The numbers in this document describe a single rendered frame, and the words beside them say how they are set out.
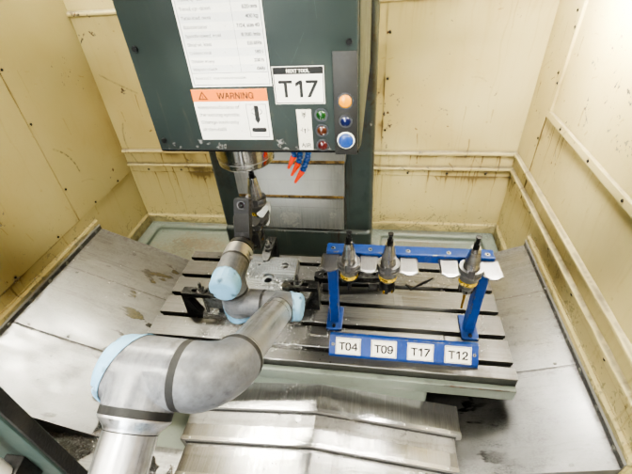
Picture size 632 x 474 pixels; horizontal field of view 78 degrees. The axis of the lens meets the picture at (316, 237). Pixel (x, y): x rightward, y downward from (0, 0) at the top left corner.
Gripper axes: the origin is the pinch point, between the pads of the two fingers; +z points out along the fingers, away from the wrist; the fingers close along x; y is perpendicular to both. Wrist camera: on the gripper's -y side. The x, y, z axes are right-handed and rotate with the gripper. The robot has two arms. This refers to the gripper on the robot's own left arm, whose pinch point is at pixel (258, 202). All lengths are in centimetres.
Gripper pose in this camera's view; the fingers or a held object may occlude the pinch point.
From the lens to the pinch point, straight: 121.7
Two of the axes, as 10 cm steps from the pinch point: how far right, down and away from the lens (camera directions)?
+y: 0.6, 7.8, 6.2
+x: 9.9, 0.4, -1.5
